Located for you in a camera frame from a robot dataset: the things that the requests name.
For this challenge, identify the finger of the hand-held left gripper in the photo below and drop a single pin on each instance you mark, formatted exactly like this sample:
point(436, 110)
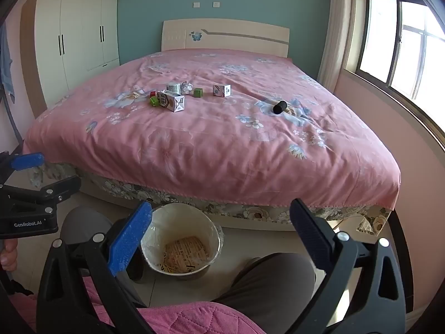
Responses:
point(52, 191)
point(27, 161)

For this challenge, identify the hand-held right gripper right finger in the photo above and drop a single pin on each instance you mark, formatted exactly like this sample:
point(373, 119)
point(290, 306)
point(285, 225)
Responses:
point(311, 236)

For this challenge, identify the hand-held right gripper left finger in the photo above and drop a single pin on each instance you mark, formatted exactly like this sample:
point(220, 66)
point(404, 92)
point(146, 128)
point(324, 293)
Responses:
point(127, 243)

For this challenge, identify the white lined trash bin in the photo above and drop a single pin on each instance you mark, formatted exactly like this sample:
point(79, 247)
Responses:
point(173, 222)

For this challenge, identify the green toy block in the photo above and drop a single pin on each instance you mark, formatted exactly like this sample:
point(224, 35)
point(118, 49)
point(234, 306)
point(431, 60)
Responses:
point(154, 101)

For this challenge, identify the long printed carton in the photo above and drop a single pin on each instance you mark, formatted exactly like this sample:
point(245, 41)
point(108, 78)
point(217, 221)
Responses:
point(173, 103)

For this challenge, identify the small white carton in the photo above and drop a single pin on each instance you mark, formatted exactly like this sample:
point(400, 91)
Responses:
point(173, 88)

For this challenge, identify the green cube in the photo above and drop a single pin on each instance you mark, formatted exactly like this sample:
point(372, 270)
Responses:
point(198, 93)

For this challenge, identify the person's left hand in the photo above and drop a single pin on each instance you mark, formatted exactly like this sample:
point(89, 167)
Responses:
point(8, 257)

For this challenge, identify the brown printed paper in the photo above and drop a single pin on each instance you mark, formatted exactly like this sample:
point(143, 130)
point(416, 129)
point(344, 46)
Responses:
point(187, 250)

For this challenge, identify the blue hanging cloth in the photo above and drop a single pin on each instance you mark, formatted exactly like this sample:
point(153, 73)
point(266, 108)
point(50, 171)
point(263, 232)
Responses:
point(6, 69)

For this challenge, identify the pink quilted jacket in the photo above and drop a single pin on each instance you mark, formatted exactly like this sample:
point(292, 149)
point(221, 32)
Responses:
point(208, 320)

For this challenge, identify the pink floral bedspread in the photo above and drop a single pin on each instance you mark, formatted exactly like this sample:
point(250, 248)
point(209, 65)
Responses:
point(208, 146)

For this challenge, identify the black cylinder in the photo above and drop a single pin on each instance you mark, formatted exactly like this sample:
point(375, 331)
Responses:
point(280, 107)

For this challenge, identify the white wardrobe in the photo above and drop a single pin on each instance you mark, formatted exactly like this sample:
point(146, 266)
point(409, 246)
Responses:
point(80, 24)

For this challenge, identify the white comb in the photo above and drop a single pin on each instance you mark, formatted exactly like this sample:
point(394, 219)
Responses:
point(269, 93)

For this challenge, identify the crumpled clear wrapper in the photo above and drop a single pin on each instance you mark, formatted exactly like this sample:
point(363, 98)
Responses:
point(186, 88)

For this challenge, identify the white printed box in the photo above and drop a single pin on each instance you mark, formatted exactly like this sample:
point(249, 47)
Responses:
point(222, 90)

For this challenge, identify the cream bed headboard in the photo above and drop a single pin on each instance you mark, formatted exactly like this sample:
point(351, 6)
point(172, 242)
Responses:
point(243, 41)

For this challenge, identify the dark framed window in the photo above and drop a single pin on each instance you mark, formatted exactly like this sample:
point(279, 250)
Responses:
point(382, 41)

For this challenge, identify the pale curtain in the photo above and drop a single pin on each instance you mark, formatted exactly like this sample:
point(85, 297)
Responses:
point(340, 24)

